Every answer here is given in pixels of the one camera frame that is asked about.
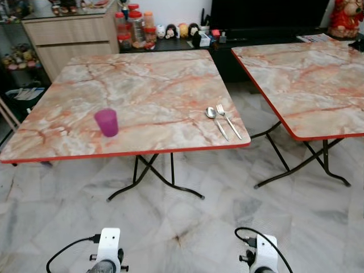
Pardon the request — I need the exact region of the silver metal spoon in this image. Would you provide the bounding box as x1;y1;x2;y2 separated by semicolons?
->
205;106;229;142

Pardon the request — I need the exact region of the small white blue box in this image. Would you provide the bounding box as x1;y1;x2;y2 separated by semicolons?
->
197;31;213;47

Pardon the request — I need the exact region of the slim clear jar red lid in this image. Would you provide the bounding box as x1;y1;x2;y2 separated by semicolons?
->
114;12;127;36

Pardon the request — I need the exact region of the purple plastic cup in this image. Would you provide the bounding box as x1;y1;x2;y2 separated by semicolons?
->
94;109;119;138

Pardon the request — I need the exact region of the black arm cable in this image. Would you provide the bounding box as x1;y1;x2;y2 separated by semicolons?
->
46;235;102;273
235;227;294;273

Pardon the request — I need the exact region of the light wooden cabinet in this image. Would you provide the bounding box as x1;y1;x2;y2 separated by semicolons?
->
22;5;121;81

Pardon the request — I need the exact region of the big red gold figurine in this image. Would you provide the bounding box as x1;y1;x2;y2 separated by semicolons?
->
328;0;364;39

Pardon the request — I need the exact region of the glass display shelf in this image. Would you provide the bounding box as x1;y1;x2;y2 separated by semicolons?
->
0;0;36;92

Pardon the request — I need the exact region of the stack of magazines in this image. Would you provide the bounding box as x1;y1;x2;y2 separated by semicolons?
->
11;87;47;102

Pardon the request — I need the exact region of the small squat jar red lid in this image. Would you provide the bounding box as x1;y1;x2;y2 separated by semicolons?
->
118;34;133;51

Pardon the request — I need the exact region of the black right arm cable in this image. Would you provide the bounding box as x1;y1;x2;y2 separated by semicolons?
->
235;227;294;273

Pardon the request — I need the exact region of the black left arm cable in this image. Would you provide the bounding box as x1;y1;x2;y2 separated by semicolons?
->
46;235;102;273

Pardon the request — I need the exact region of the silver metal fork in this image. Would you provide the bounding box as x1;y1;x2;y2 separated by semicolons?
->
216;104;243;140

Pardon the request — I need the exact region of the marble pattern folding table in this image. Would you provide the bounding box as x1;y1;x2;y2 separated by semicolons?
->
0;49;251;202
231;41;364;189

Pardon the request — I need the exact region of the black flat television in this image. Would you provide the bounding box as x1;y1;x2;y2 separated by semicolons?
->
210;0;331;32

